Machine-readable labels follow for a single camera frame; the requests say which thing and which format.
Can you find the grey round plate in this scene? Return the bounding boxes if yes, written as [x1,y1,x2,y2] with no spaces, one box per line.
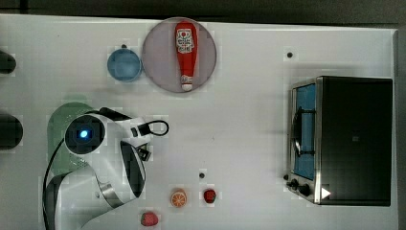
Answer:
[142,17,216,93]

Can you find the blue cup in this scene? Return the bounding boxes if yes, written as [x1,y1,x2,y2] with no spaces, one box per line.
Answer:
[107,48,142,81]

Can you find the orange slice toy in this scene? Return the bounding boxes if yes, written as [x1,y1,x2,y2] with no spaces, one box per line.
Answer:
[170,189,188,208]

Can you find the red plush ketchup bottle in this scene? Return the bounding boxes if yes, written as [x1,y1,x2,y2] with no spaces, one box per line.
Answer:
[174,20,198,91]

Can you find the pink red fruit toy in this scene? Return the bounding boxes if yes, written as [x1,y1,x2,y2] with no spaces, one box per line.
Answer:
[141,212,159,227]

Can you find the black cylinder cup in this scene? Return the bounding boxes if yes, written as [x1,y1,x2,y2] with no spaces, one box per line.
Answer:
[0,114,23,150]

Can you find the red strawberry toy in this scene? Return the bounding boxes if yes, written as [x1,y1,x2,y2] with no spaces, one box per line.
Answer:
[203,189,216,204]

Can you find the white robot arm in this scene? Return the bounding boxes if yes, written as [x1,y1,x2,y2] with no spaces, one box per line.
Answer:
[43,108,151,230]

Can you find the green colander bowl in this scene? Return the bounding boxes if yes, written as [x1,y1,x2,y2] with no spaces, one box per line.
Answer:
[47,102,92,175]

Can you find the black toaster oven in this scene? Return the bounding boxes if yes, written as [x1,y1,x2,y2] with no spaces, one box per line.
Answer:
[283,76,394,206]

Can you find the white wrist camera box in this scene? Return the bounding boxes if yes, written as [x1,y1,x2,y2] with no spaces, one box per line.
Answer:
[124,118,152,147]

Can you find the black cylinder post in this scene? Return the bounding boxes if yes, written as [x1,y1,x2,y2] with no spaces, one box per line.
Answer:
[0,51,16,74]

